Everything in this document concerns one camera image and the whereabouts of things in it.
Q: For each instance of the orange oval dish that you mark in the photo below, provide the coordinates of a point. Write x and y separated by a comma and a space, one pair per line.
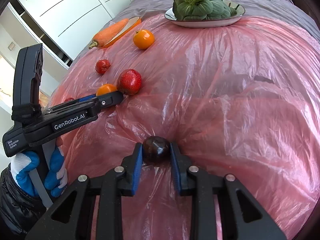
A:
132, 23

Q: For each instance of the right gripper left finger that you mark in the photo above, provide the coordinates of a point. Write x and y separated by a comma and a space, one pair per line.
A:
89, 201

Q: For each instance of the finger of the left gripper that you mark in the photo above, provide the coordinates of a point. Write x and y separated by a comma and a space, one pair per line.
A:
110, 99
65, 104

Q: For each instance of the carrot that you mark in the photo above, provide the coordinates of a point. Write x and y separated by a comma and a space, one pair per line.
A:
106, 35

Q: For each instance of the white plate with dark rim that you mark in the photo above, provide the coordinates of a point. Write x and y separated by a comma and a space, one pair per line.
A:
239, 12

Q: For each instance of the red fruit centre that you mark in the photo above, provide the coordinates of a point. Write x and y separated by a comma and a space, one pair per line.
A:
129, 82

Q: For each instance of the left hand blue white glove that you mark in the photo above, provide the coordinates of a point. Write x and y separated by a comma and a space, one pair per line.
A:
54, 178

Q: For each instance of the red fruit far left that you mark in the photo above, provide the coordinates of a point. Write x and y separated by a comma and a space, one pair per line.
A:
102, 66

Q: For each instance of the red fruit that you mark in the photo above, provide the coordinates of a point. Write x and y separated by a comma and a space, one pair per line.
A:
102, 66
68, 99
129, 82

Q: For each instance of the green bok choy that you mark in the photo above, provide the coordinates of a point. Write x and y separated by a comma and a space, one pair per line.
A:
201, 10

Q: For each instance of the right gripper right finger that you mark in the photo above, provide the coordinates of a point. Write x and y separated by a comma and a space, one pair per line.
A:
242, 216

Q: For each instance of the white wardrobe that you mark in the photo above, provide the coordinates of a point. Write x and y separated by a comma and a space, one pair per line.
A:
67, 26

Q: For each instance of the left forearm black sleeve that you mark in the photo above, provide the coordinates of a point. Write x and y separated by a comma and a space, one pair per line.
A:
19, 211

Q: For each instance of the purple bed sheet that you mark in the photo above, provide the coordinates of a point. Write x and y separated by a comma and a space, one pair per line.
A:
283, 10

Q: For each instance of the smooth orange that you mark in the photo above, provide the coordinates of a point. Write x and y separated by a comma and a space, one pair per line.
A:
143, 39
105, 89

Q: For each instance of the pink plastic sheet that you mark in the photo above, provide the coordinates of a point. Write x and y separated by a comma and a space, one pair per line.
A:
241, 99

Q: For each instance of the red fruit left front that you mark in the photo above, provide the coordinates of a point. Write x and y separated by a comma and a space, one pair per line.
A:
68, 99

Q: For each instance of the dark purple plum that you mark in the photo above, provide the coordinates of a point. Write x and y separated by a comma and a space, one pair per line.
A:
156, 150

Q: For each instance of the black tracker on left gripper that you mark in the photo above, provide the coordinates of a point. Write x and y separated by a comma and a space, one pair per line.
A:
28, 72

